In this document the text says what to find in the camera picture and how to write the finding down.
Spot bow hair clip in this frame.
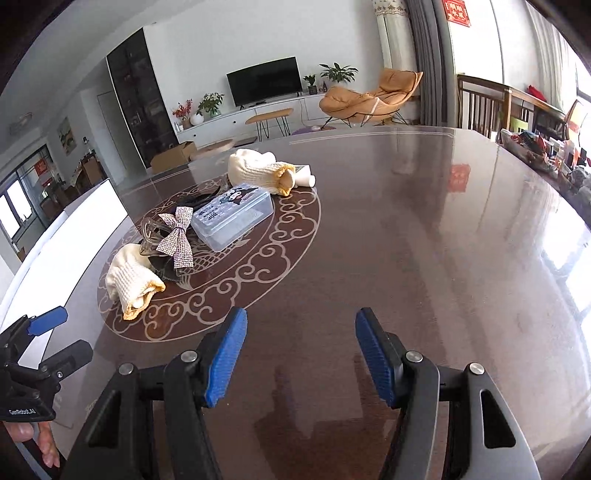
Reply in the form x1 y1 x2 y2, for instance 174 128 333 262
139 206 195 271

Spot wooden dining chair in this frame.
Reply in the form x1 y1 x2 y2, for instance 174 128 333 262
81 154 106 185

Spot pile of assorted clutter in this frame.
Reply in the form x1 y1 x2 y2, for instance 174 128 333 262
496 128 591 208

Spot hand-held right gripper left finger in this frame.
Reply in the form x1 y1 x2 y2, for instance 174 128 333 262
62 305 249 480

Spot round ceiling lamp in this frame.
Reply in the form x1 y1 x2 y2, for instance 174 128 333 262
8 112 34 136

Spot black television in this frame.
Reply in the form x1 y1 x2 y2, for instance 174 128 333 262
226 56 300 108

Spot brown cardboard box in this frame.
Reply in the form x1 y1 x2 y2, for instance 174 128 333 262
150 141 197 174

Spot white cardboard container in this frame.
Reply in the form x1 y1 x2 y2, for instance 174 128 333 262
0 179 129 361

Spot large leafy potted plant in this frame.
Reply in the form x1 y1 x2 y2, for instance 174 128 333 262
320 62 359 86

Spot green potted plant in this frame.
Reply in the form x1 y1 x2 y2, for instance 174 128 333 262
196 92 225 117

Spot cloth-covered standing air conditioner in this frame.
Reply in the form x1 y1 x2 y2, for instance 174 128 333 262
372 0 419 72

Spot white television cabinet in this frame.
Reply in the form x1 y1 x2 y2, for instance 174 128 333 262
177 95 333 144

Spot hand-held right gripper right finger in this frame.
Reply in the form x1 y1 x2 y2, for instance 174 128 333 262
355 307 541 480

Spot framed wall painting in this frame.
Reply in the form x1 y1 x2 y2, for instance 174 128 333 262
56 117 78 155

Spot red flowers in pot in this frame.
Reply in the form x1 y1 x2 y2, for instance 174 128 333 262
172 99 195 130

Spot person's left hand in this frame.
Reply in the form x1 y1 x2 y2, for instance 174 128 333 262
9 422 61 469

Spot dark glass display cabinet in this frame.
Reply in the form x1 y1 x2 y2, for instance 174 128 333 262
106 39 178 169

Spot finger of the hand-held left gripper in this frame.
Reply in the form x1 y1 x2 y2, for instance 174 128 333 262
0 305 69 370
39 340 94 381

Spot white curtain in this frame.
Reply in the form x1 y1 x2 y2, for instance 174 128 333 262
524 0 578 107

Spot round wooden low table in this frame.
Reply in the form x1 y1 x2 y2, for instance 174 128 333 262
190 137 234 161

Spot clear cartoon plastic box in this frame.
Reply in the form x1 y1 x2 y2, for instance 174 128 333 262
191 182 274 252

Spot orange stool with metal legs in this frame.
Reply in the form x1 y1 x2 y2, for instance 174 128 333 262
245 108 294 141

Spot orange lounge chair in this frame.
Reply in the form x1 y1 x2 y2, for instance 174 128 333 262
320 68 424 127

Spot red wall hanging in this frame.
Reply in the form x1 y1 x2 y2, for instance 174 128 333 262
442 0 472 28

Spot cream knit glove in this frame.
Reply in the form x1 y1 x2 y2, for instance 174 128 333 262
105 244 167 321
228 148 296 197

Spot grey curtain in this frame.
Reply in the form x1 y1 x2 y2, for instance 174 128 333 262
405 0 455 126

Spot wooden bench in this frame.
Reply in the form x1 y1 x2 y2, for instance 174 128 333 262
457 74 578 139

